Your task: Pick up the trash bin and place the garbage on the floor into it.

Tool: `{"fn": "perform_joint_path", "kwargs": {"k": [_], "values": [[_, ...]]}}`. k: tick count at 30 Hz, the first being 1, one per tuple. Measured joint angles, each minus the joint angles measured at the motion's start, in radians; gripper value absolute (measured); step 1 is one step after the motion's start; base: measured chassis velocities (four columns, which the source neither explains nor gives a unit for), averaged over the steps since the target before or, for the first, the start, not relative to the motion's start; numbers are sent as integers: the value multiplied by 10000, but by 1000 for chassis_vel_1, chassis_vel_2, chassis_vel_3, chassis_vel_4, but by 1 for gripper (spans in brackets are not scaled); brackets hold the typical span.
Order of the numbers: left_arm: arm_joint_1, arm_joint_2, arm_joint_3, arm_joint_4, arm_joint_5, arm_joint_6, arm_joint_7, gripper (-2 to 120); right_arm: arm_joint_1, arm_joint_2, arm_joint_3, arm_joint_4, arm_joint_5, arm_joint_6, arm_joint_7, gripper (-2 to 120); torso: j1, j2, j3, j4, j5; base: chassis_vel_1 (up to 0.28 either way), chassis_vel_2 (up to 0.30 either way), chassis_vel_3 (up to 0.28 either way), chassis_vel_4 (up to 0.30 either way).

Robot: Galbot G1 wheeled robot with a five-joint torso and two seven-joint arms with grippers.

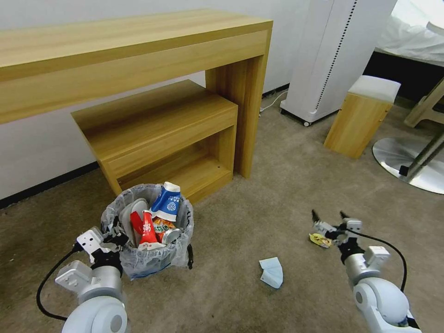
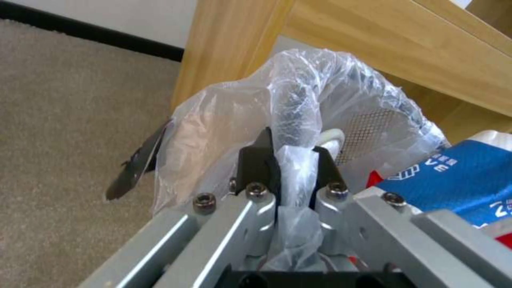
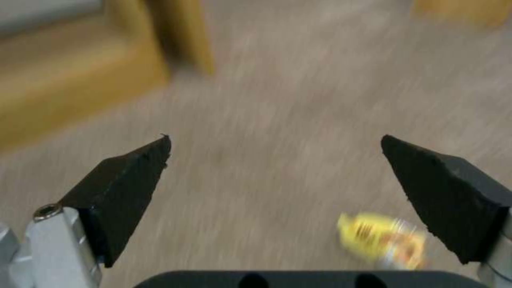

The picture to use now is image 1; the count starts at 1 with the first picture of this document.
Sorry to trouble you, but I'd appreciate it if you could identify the clear plastic bin liner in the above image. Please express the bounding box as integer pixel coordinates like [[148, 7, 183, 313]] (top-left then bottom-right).
[[100, 184, 195, 281]]

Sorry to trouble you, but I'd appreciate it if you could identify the white bed sheet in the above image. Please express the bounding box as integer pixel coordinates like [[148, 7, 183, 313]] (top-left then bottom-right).
[[376, 0, 444, 65]]

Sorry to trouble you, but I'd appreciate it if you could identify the small trash bin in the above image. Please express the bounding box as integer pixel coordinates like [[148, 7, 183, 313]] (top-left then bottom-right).
[[101, 184, 195, 281]]

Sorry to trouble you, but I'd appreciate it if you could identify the pale wooden chair frame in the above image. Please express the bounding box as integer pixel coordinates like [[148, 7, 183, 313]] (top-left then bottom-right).
[[403, 77, 444, 128]]

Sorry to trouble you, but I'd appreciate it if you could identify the light blue face mask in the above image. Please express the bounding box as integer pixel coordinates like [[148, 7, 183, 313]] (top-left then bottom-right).
[[259, 256, 284, 290]]

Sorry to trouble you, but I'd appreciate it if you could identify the metal table pole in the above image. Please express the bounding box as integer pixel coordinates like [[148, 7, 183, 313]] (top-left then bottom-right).
[[399, 126, 444, 184]]

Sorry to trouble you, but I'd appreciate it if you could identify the yellow crumpled wrapper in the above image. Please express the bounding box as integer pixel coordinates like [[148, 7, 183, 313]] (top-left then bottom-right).
[[308, 233, 333, 249]]

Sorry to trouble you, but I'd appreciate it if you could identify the low wooden shelf unit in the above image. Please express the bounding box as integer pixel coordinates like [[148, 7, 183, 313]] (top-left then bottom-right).
[[70, 79, 239, 206]]

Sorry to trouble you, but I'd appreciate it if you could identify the dark bed base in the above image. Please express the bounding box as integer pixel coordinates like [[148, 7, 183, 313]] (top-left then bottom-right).
[[363, 49, 444, 102]]

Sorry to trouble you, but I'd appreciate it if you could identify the round metal table base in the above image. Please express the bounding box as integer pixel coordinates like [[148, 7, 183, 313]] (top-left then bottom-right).
[[371, 136, 444, 195]]

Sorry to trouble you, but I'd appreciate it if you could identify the white power cable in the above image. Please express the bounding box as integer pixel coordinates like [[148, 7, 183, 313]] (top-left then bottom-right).
[[259, 90, 289, 113]]

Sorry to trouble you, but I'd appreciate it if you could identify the large wooden desk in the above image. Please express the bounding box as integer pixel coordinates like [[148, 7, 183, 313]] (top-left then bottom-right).
[[0, 9, 274, 179]]

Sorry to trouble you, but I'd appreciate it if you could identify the silver metal can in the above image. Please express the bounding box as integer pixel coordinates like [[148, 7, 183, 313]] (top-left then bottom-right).
[[162, 228, 183, 246]]

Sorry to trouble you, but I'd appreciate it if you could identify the grey slipper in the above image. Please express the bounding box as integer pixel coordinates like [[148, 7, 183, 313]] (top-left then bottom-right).
[[119, 197, 150, 244]]

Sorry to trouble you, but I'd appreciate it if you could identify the tall white standing appliance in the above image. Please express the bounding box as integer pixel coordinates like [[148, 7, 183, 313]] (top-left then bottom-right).
[[280, 0, 398, 128]]

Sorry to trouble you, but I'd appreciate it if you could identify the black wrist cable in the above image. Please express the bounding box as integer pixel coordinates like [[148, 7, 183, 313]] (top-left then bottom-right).
[[36, 244, 82, 322], [353, 231, 407, 293]]

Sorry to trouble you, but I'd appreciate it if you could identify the red snack packet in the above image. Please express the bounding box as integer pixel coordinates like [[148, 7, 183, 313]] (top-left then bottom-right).
[[130, 210, 167, 249]]

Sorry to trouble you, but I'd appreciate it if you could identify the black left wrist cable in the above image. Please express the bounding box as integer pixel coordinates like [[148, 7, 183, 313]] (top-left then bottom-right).
[[36, 244, 82, 322]]

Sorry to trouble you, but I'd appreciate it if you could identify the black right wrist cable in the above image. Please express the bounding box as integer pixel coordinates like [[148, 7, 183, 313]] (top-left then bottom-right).
[[353, 231, 407, 293]]

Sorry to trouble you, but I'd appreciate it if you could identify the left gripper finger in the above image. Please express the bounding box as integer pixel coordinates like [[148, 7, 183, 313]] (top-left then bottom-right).
[[102, 216, 121, 241], [99, 241, 126, 253]]

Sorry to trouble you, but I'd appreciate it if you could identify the wooden stool with white cushion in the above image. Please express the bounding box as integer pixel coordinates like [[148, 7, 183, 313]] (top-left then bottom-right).
[[323, 75, 402, 160]]

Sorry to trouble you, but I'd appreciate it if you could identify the blue and white carton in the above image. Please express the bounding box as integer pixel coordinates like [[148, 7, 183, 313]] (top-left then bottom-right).
[[150, 181, 182, 222]]

